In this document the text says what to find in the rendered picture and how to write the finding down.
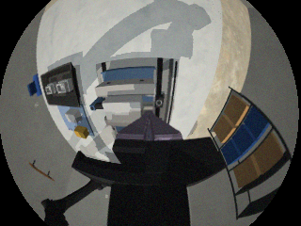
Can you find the yellow rectangular block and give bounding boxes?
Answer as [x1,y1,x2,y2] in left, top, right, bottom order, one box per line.
[74,125,89,139]

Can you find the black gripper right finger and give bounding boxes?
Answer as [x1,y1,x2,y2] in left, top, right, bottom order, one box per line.
[149,110,183,141]

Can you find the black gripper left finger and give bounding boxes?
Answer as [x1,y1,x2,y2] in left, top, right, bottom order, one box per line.
[115,110,149,141]

